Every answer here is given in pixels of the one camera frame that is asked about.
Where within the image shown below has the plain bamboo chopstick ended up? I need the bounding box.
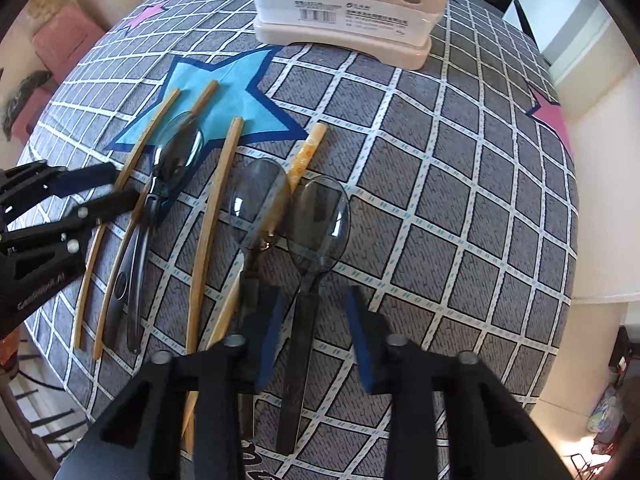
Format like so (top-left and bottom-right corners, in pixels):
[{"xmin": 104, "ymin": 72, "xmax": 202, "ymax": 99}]
[
  {"xmin": 73, "ymin": 88, "xmax": 181, "ymax": 350},
  {"xmin": 185, "ymin": 117, "xmax": 245, "ymax": 356},
  {"xmin": 92, "ymin": 80, "xmax": 220, "ymax": 360}
]

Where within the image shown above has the pink plastic stool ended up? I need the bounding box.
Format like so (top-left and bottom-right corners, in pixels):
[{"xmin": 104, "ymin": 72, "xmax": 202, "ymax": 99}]
[
  {"xmin": 31, "ymin": 6, "xmax": 107, "ymax": 83},
  {"xmin": 4, "ymin": 85, "xmax": 57, "ymax": 142}
]

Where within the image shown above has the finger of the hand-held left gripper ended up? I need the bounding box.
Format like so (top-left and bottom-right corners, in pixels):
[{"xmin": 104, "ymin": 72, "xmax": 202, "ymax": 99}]
[
  {"xmin": 0, "ymin": 188, "xmax": 142, "ymax": 272},
  {"xmin": 0, "ymin": 160, "xmax": 119, "ymax": 217}
]

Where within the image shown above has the cream plastic utensil holder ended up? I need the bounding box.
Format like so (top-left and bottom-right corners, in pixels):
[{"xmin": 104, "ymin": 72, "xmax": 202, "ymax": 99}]
[{"xmin": 243, "ymin": 0, "xmax": 454, "ymax": 71}]

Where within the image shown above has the yellow patterned bamboo chopstick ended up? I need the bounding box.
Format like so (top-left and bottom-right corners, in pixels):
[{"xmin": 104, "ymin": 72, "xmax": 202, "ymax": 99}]
[{"xmin": 181, "ymin": 123, "xmax": 328, "ymax": 453}]

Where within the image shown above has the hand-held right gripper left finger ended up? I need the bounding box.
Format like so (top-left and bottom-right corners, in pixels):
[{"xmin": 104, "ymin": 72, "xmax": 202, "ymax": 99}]
[{"xmin": 65, "ymin": 285, "xmax": 291, "ymax": 480}]

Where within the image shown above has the black plastic bag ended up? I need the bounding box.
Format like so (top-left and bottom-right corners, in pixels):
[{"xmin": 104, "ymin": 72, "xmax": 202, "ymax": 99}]
[{"xmin": 0, "ymin": 69, "xmax": 55, "ymax": 133}]

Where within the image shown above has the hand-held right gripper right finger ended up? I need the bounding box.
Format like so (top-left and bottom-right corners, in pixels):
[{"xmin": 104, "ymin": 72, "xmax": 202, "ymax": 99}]
[{"xmin": 346, "ymin": 285, "xmax": 571, "ymax": 480}]

